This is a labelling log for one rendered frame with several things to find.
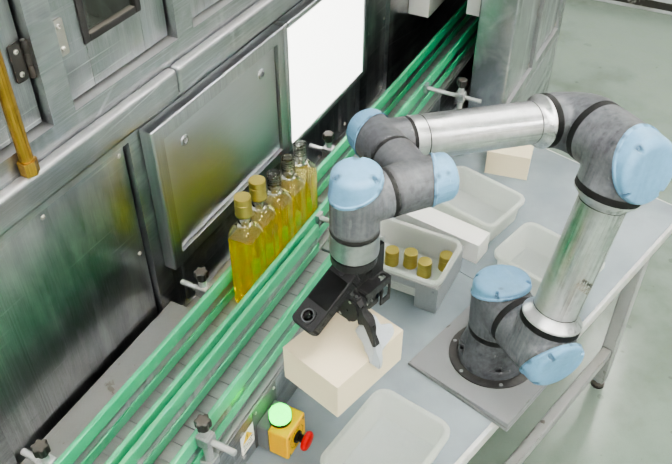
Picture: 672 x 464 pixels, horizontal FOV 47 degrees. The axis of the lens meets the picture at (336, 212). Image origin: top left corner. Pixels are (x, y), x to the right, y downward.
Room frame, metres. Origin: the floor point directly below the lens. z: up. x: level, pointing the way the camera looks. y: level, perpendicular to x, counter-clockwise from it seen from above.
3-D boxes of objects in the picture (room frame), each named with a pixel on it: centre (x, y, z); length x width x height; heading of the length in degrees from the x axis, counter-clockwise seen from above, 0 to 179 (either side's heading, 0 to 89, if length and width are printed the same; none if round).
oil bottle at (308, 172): (1.37, 0.08, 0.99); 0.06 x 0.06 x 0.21; 63
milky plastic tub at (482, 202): (1.60, -0.36, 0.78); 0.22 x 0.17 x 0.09; 48
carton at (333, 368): (0.84, -0.01, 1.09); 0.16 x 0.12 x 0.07; 137
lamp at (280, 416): (0.90, 0.11, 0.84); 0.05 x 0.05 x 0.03
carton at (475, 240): (1.50, -0.27, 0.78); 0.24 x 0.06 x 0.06; 54
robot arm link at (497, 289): (1.11, -0.34, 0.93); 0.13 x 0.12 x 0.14; 24
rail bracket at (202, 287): (1.13, 0.29, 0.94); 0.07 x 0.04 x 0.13; 63
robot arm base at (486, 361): (1.11, -0.34, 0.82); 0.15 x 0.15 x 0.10
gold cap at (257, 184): (1.22, 0.16, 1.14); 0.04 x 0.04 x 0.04
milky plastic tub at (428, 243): (1.37, -0.17, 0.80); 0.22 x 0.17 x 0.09; 63
